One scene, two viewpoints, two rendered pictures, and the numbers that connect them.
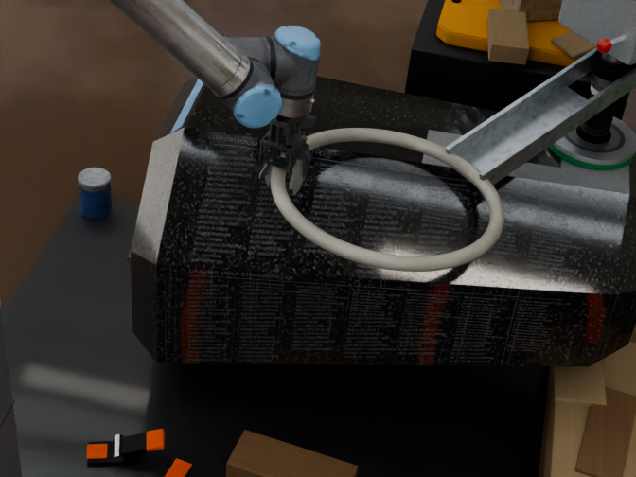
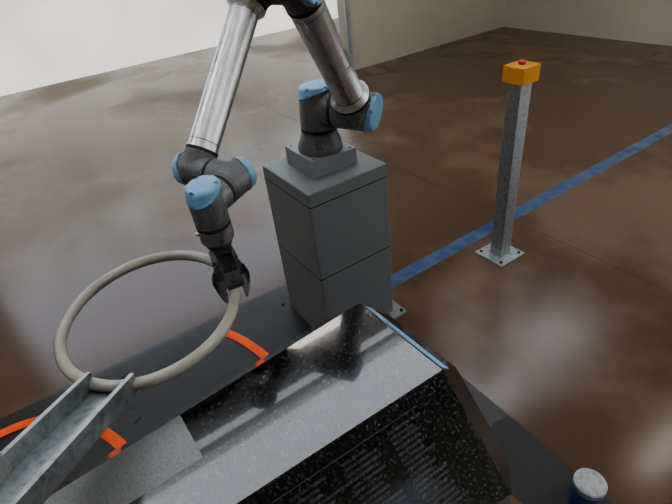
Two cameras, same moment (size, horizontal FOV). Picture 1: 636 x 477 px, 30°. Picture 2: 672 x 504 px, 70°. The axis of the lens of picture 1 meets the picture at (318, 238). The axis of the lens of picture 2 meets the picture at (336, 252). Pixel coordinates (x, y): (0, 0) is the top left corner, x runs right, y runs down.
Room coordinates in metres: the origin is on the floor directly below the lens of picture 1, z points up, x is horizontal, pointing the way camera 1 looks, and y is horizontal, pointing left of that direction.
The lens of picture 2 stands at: (3.05, -0.36, 1.72)
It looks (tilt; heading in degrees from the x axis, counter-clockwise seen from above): 35 degrees down; 141
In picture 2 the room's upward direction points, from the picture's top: 7 degrees counter-clockwise
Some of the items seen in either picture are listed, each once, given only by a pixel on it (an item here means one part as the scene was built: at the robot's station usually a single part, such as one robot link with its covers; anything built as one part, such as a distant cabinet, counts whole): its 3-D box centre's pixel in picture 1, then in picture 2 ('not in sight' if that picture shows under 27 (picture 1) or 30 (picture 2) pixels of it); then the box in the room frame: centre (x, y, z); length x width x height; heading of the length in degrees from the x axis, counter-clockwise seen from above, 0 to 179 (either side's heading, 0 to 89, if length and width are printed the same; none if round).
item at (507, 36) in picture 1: (507, 36); not in sight; (2.85, -0.45, 0.81); 0.20 x 0.10 x 0.05; 179
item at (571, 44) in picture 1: (591, 36); not in sight; (2.90, -0.69, 0.80); 0.20 x 0.10 x 0.05; 121
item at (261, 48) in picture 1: (240, 63); (230, 179); (1.97, 0.18, 1.17); 0.12 x 0.12 x 0.09; 20
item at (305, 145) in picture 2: not in sight; (319, 136); (1.55, 0.85, 0.98); 0.19 x 0.19 x 0.10
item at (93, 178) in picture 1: (95, 193); (586, 492); (2.90, 0.71, 0.08); 0.10 x 0.10 x 0.13
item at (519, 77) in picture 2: not in sight; (509, 169); (1.91, 1.80, 0.54); 0.20 x 0.20 x 1.09; 81
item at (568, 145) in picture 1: (592, 136); not in sight; (2.38, -0.63, 0.82); 0.21 x 0.21 x 0.01
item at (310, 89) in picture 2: not in sight; (319, 104); (1.56, 0.85, 1.11); 0.17 x 0.15 x 0.18; 20
